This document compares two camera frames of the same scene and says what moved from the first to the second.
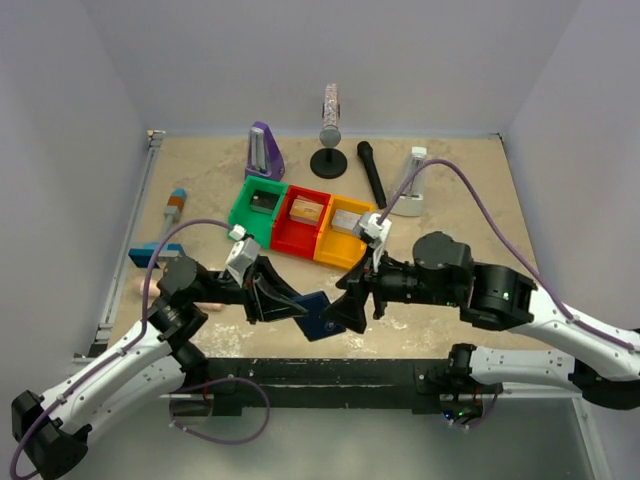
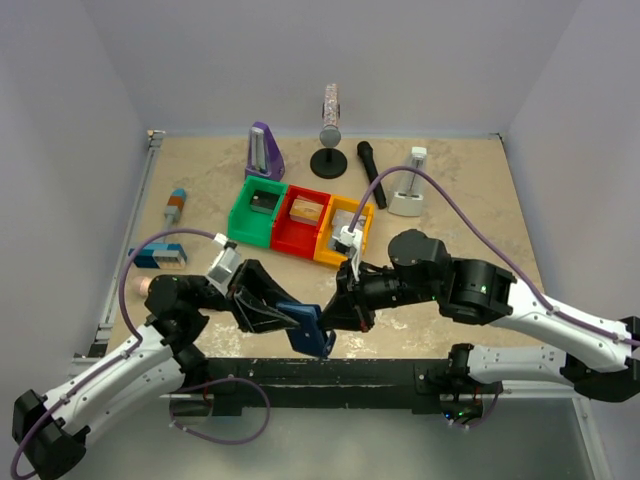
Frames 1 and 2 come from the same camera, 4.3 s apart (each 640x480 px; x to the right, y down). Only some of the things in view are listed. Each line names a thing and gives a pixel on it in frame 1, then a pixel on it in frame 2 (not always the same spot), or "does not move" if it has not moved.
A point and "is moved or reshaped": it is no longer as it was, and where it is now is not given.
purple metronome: (263, 156) does not move
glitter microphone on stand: (330, 135) does not move
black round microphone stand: (328, 163) does not move
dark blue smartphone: (310, 323) is moved or reshaped
